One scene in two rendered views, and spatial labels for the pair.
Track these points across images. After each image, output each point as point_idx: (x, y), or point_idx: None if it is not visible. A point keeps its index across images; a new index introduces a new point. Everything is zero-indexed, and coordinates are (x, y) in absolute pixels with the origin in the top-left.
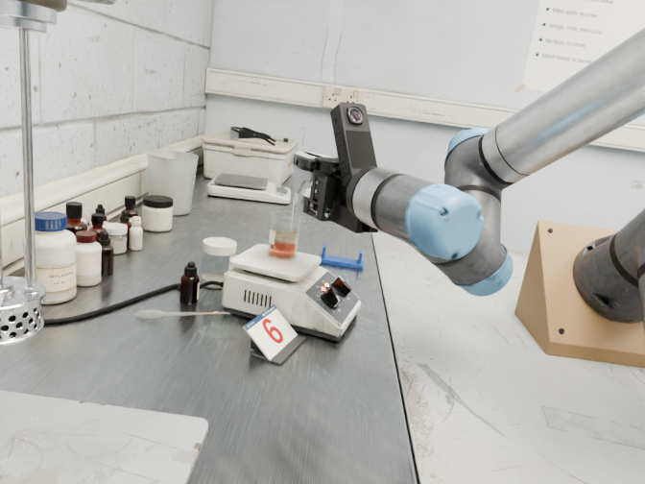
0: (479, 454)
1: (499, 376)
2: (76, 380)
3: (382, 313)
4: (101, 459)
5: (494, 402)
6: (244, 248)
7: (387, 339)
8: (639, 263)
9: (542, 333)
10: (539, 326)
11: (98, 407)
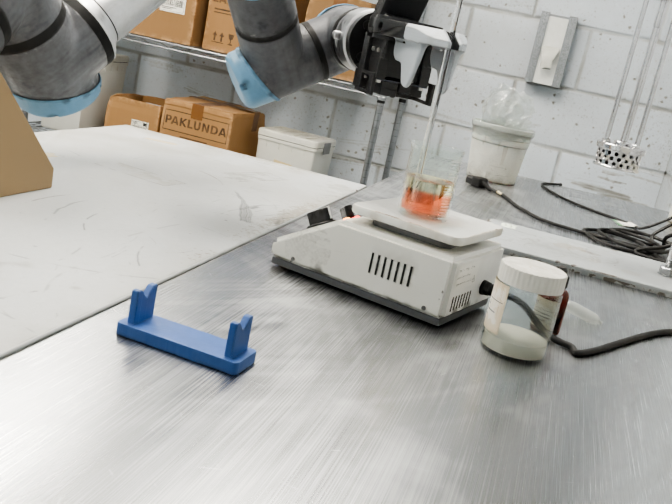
0: (272, 195)
1: (166, 198)
2: (596, 286)
3: (225, 257)
4: (535, 243)
5: (209, 196)
6: (471, 451)
7: (260, 240)
8: (49, 22)
9: (38, 171)
10: (30, 167)
11: (559, 260)
